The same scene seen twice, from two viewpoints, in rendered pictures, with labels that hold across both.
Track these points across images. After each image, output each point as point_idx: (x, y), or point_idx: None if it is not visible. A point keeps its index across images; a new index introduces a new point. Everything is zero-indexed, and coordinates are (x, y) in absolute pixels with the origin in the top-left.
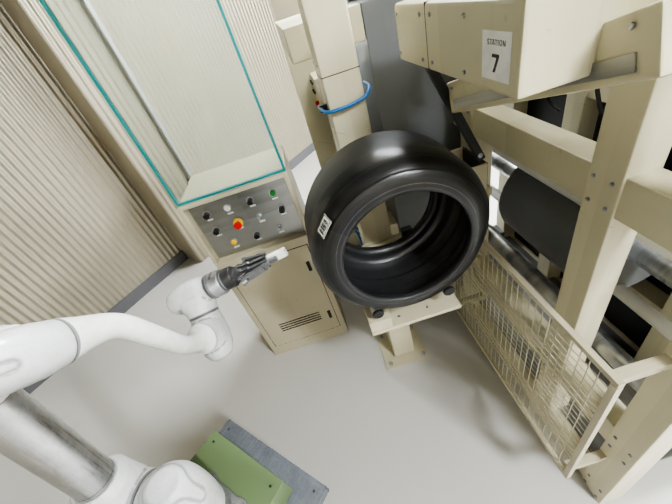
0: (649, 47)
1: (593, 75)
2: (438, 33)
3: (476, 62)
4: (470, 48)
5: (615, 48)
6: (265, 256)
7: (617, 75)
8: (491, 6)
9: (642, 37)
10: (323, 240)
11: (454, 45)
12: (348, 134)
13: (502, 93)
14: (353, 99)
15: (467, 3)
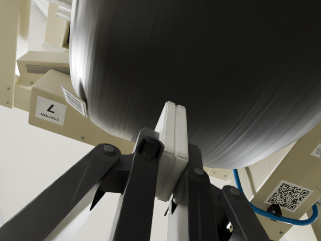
0: (22, 72)
1: (47, 69)
2: (122, 141)
3: (72, 113)
4: (78, 122)
5: (38, 76)
6: (170, 202)
7: (33, 65)
8: (53, 131)
9: (26, 77)
10: (76, 77)
11: (99, 129)
12: (269, 156)
13: (46, 92)
14: (243, 175)
15: (79, 140)
